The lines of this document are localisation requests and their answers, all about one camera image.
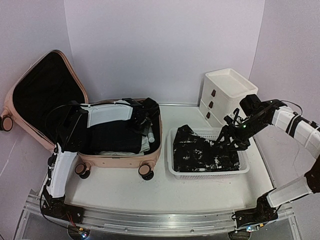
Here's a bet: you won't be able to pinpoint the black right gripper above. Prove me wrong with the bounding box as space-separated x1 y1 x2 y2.
214 116 269 152

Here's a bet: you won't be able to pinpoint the small white tube bottle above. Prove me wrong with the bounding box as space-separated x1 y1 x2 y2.
148 132 155 143

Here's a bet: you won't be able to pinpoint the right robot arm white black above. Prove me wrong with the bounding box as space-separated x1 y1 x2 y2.
215 94 320 227

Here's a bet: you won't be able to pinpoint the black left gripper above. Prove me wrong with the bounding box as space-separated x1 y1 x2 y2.
126 118 152 138

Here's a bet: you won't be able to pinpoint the white three-drawer storage cabinet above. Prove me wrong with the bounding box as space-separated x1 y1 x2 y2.
199 68 258 127

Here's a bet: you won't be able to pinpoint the white perforated plastic basket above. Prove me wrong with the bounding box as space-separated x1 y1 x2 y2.
166 127 250 180

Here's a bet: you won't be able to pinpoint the dark denim jeans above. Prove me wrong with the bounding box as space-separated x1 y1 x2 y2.
85 120 142 154

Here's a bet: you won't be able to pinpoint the black white patterned garment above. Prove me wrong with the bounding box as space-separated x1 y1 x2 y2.
173 124 240 173

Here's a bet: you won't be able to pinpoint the pink hard-shell suitcase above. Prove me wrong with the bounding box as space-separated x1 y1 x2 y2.
0 49 164 181

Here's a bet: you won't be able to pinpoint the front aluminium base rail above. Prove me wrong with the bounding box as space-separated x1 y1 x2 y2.
22 189 293 235

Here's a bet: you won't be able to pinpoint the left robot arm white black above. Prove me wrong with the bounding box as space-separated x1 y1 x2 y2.
40 98 162 223

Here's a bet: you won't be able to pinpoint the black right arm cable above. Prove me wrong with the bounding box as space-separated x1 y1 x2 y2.
282 100 303 116

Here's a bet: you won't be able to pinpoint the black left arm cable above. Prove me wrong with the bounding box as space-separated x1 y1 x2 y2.
39 194 76 231

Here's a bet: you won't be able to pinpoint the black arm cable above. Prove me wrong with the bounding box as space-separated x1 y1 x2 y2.
39 194 76 231
282 100 303 116

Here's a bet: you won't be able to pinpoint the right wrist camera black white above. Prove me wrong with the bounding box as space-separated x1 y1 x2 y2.
223 94 262 126

